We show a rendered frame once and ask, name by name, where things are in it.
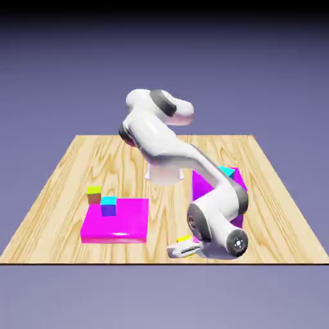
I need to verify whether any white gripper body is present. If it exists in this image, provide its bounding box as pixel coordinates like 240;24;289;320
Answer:
166;241;203;258

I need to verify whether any small cyan cube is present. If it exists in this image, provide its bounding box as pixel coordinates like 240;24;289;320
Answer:
218;165;236;180
100;196;117;217

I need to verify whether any large tall magenta box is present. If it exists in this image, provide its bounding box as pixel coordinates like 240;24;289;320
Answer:
191;167;248;229

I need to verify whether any large flat magenta box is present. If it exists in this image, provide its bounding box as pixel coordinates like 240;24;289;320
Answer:
80;198;150;244

